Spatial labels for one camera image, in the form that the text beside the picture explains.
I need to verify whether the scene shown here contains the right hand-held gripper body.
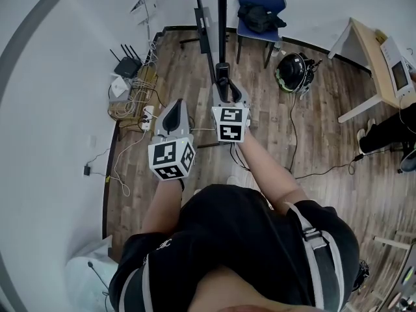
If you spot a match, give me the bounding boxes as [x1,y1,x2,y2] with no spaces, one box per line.
[211,101,252,144]

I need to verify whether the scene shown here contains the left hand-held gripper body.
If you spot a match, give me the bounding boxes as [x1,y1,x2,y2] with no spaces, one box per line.
[148,129,197,182]

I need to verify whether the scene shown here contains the person's right forearm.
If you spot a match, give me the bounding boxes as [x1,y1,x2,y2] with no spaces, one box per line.
[234,131,310,215]

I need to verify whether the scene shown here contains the person's left forearm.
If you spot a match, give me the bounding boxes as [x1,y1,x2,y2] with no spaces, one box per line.
[142,177,185,237]

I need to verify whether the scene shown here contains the white power strip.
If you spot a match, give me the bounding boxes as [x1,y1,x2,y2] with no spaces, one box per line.
[140,106,154,132]

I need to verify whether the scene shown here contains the cardboard box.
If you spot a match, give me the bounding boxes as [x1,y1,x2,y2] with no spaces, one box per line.
[108,65,159,123]

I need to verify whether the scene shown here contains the black helmet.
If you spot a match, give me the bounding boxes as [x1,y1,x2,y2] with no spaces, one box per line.
[276,52,323,94]

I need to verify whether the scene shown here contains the white router box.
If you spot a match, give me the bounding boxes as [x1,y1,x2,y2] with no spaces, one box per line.
[109,73,131,103]

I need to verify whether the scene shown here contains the person's white shoe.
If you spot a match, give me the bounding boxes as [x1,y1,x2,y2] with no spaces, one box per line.
[226,175,250,188]

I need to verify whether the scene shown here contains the black router with antennas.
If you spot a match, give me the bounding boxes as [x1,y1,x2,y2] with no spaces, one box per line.
[109,43,143,79]

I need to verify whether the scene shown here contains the black bag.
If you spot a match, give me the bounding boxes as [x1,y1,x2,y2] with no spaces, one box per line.
[237,3,287,34]

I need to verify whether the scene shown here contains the person's black shirt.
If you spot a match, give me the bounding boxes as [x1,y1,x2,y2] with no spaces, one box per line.
[109,183,361,312]

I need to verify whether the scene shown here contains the light wood desk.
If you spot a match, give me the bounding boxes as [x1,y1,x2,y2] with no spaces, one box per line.
[327,17,416,124]

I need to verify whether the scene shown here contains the white device with screen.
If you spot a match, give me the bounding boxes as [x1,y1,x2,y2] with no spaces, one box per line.
[379,36,416,99]

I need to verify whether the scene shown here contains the black office chair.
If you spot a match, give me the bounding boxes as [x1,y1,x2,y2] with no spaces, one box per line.
[399,148,416,174]

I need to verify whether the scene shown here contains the black headset device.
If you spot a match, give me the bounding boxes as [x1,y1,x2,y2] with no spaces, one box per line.
[352,260,371,292]

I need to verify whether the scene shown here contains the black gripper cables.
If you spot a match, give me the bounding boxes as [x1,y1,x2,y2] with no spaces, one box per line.
[231,141,253,172]

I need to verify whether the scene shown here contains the bundle of white cables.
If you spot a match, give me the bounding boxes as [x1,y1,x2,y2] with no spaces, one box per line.
[112,76,157,117]

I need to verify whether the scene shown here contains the thick white floor cable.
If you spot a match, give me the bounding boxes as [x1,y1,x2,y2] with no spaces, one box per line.
[105,127,149,198]

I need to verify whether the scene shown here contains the long black floor cable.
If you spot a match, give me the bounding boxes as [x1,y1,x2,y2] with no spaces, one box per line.
[284,89,365,179]

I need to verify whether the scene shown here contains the white wall cable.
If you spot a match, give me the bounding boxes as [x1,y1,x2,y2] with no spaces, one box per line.
[138,0,153,44]

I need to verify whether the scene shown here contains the black cable with plug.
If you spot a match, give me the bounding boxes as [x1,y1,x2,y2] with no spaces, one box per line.
[86,261,112,300]

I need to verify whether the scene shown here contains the grey shoulder strap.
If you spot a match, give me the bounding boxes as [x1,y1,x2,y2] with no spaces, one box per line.
[118,266,153,312]
[284,201,345,312]

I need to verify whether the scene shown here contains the light wood table frame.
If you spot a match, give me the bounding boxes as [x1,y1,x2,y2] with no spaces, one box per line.
[372,232,416,312]

